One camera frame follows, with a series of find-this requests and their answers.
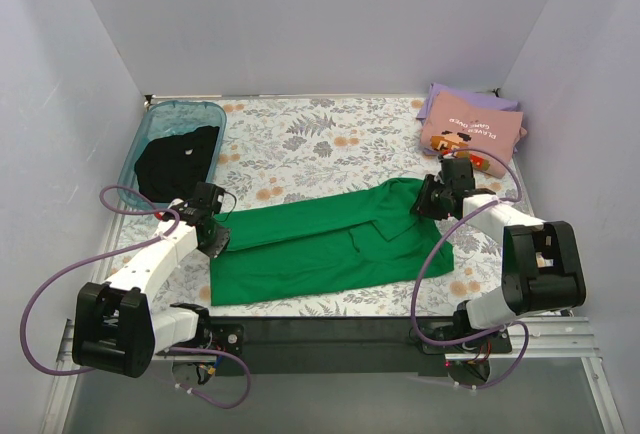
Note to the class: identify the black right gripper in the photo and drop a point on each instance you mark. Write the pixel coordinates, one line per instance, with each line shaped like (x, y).
(424, 202)

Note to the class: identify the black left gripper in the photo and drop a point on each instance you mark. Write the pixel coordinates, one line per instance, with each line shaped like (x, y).
(218, 240)

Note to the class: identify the green t shirt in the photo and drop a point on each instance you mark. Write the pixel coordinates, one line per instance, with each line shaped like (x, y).
(354, 240)

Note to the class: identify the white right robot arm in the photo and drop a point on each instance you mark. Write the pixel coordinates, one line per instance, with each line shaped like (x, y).
(540, 269)

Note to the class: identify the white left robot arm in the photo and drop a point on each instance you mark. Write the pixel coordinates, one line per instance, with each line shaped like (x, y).
(115, 329)

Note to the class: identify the black t shirt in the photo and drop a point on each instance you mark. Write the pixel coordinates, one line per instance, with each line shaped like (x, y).
(170, 167)

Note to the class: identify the pink folded t shirt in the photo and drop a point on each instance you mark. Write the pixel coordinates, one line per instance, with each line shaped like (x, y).
(454, 123)

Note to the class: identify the floral table mat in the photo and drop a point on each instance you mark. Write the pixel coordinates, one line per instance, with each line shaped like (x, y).
(279, 151)

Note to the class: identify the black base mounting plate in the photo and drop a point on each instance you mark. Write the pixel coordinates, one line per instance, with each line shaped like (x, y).
(337, 345)

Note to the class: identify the aluminium frame rail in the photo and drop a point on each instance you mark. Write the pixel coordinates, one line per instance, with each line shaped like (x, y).
(552, 381)

